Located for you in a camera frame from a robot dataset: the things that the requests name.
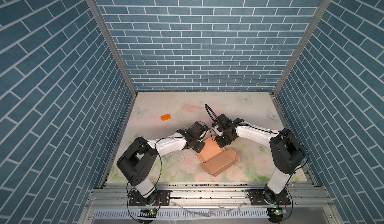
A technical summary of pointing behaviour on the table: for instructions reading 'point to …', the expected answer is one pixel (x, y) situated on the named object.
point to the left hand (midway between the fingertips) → (200, 145)
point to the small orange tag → (165, 117)
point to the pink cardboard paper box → (216, 159)
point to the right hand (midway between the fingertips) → (218, 142)
